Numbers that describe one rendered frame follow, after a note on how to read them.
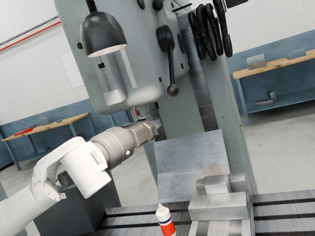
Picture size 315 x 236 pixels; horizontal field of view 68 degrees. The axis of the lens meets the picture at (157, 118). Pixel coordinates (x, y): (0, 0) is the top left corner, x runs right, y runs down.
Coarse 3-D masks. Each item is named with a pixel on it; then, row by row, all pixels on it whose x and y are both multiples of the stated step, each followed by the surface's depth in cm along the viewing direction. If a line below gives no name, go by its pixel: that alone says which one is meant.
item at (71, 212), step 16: (64, 192) 81; (80, 192) 81; (96, 192) 91; (64, 208) 82; (80, 208) 81; (96, 208) 88; (48, 224) 85; (64, 224) 84; (80, 224) 83; (96, 224) 85
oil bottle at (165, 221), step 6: (162, 210) 67; (168, 210) 68; (162, 216) 67; (168, 216) 67; (162, 222) 67; (168, 222) 67; (162, 228) 68; (168, 228) 68; (174, 228) 69; (168, 234) 68; (174, 234) 69
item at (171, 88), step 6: (156, 30) 62; (162, 30) 60; (168, 30) 62; (162, 36) 60; (168, 36) 61; (162, 42) 61; (168, 42) 61; (162, 48) 62; (168, 48) 61; (168, 54) 60; (168, 60) 59; (174, 78) 57; (174, 84) 54; (168, 90) 54; (174, 90) 54
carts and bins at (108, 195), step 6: (108, 174) 251; (108, 186) 248; (114, 186) 260; (102, 192) 242; (108, 192) 248; (114, 192) 256; (102, 198) 243; (108, 198) 247; (114, 198) 254; (108, 204) 247; (114, 204) 253; (120, 204) 267
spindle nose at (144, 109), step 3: (147, 105) 65; (138, 108) 64; (141, 108) 64; (144, 108) 64; (147, 108) 65; (135, 111) 64; (138, 111) 64; (141, 111) 64; (144, 111) 64; (147, 111) 65; (135, 114) 65; (138, 114) 64; (141, 114) 64
